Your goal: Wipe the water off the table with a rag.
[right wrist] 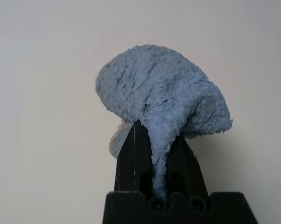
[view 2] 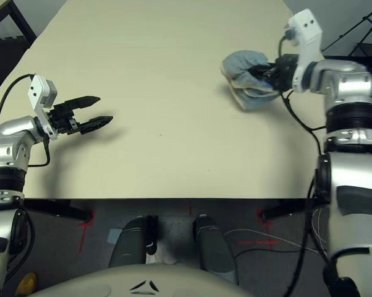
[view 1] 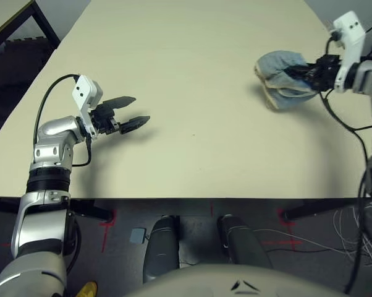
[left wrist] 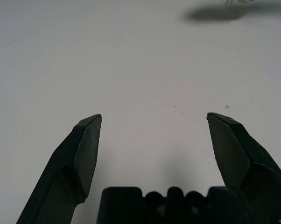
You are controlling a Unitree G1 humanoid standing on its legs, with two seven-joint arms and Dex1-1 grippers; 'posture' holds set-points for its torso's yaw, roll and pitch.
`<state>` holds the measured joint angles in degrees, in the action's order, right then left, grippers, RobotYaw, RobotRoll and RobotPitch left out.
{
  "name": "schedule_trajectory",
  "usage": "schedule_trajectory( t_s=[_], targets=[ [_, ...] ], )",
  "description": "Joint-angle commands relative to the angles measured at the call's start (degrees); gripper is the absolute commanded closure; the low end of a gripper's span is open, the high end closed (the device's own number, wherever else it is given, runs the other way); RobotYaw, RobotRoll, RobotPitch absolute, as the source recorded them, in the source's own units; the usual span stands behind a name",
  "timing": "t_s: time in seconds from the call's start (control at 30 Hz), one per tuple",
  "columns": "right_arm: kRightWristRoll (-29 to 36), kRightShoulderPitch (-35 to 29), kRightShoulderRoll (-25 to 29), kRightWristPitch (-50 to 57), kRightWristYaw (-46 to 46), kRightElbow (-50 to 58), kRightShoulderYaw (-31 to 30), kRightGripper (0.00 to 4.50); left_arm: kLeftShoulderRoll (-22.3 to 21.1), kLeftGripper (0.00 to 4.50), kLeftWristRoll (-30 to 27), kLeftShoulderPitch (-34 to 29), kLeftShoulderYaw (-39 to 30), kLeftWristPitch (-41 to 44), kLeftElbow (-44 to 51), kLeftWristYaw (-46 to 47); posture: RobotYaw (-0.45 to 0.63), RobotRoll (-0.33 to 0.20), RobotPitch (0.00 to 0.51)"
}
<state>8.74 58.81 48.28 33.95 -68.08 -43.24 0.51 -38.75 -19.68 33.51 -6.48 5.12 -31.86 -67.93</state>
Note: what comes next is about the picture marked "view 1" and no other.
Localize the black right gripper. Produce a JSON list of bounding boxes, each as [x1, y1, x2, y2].
[[286, 54, 341, 92]]

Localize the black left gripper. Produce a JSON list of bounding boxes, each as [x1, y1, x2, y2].
[[90, 95, 151, 136]]

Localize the blue rag with white trim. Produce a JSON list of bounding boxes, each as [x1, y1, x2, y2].
[[253, 50, 321, 110]]

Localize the black foam floor mat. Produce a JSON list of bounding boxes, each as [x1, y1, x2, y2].
[[0, 37, 56, 131]]

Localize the grey foot pedal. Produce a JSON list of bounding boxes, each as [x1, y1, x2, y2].
[[130, 228, 147, 244]]

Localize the grey left robot leg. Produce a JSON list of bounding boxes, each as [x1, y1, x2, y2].
[[142, 215, 180, 284]]

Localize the grey robot leg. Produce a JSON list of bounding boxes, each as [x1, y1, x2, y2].
[[142, 215, 180, 284], [216, 214, 273, 270]]

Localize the grey right robot leg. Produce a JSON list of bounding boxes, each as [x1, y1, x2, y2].
[[216, 214, 273, 270]]

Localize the yellow shoe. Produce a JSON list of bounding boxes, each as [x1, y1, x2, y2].
[[77, 280, 98, 297]]

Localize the grey robot torso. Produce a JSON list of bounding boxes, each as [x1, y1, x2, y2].
[[129, 264, 353, 297]]

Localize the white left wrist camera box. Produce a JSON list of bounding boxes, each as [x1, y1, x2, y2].
[[72, 75, 104, 139]]

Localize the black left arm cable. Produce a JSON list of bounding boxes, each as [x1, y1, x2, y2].
[[33, 73, 93, 168]]

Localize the beige side table black frame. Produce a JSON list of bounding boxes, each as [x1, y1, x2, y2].
[[0, 0, 62, 59]]

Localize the white floor cables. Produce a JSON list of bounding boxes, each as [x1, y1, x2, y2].
[[253, 200, 372, 269]]

